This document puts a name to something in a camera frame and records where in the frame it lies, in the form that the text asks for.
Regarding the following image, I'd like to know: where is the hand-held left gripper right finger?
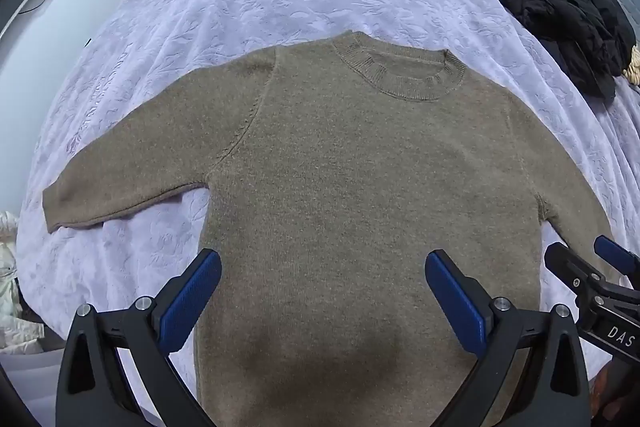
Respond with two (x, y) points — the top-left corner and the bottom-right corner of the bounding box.
(424, 249), (593, 427)

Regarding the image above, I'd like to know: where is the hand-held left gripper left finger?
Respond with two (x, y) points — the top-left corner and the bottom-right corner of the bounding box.
(55, 248), (223, 427)

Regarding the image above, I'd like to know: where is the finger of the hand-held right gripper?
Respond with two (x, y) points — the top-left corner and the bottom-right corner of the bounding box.
(544, 242), (607, 308)
(593, 235), (640, 280)

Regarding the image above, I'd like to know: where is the brown knit sweater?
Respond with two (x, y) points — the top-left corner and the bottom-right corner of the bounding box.
(42, 31), (621, 427)

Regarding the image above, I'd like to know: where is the white padded garment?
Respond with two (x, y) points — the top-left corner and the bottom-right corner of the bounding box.
(0, 211), (46, 353)

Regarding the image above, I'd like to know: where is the black puffer jacket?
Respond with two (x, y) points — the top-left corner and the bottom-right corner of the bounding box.
(489, 0), (637, 98)

